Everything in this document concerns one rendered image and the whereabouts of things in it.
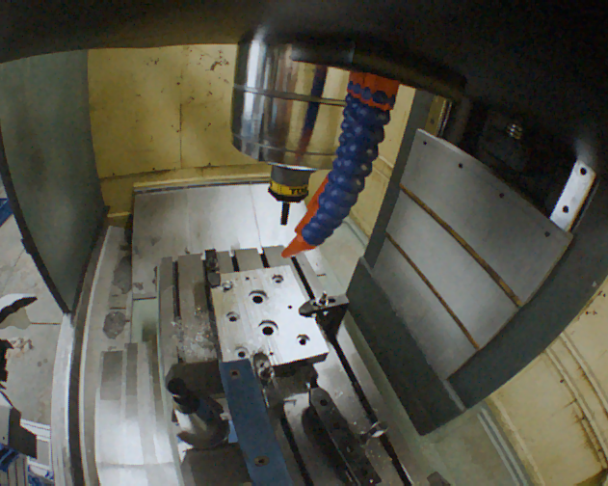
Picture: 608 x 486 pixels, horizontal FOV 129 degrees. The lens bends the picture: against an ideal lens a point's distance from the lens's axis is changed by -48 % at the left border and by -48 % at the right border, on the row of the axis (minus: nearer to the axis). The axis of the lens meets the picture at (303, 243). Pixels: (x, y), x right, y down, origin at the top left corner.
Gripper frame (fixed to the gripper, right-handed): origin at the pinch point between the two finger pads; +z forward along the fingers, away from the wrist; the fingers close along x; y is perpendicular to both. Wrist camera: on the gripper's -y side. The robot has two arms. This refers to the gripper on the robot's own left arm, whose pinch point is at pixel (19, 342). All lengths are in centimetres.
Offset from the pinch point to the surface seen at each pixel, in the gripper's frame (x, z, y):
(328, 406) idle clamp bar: 0, 43, 34
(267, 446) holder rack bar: 9.7, 27.0, 7.3
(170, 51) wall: -116, 6, -25
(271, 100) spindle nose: -10.6, 30.1, -18.8
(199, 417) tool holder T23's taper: 6.8, 21.4, 2.0
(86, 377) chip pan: -26, -27, 63
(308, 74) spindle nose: -9.3, 32.7, -21.6
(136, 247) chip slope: -87, -11, 57
